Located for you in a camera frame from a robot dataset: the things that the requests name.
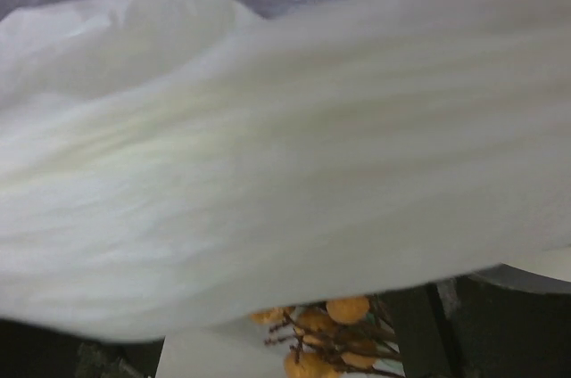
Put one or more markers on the brown fake walnuts cluster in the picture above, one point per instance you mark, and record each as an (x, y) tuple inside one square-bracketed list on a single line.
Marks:
[(347, 337)]

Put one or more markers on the cream plate with dark rim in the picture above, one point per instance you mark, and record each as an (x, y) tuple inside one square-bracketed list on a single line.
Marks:
[(547, 272)]

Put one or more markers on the pale green plastic bag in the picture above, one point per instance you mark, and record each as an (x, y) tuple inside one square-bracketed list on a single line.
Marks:
[(175, 164)]

